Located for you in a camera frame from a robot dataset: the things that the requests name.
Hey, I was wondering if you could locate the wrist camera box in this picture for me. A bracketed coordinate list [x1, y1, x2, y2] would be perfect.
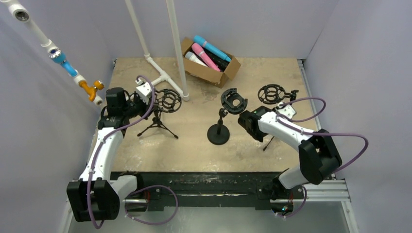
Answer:
[136, 83, 152, 105]
[276, 102, 296, 119]

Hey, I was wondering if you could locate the round base mic stand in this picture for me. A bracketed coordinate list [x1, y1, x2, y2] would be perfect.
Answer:
[207, 88, 248, 145]

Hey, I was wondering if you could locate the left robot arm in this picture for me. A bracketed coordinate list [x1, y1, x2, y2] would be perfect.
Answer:
[67, 84, 155, 224]

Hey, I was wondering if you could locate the cardboard box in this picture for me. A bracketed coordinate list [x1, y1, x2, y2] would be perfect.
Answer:
[181, 37, 241, 88]

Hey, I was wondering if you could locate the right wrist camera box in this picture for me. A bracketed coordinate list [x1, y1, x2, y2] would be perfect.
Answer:
[276, 102, 296, 119]

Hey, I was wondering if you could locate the blue microphone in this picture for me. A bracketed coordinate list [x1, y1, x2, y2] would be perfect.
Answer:
[193, 35, 231, 62]

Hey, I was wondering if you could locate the overhead pipe with fittings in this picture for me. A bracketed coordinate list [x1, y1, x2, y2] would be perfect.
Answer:
[1, 0, 104, 106]

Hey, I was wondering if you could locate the tripod mic stand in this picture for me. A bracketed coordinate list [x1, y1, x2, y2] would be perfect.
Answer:
[137, 88, 182, 139]
[253, 84, 299, 149]

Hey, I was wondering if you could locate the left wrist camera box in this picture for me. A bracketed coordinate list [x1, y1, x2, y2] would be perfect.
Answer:
[136, 83, 152, 105]

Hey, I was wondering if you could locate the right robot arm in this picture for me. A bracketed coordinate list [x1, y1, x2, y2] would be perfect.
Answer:
[238, 106, 342, 189]

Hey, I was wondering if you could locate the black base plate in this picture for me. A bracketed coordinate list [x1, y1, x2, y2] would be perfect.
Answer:
[111, 171, 304, 213]

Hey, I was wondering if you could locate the pink microphone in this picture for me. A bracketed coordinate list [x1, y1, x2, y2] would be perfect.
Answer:
[191, 43, 220, 72]

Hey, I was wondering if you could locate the white PVC pipe frame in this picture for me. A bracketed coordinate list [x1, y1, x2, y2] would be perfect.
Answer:
[102, 0, 190, 115]

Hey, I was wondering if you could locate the white microphone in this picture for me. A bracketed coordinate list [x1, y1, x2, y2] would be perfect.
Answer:
[185, 51, 207, 67]

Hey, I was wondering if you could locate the black glitter microphone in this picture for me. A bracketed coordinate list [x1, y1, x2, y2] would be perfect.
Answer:
[204, 49, 229, 72]

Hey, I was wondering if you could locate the aluminium rail frame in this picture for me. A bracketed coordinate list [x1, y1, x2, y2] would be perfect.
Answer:
[61, 76, 350, 233]

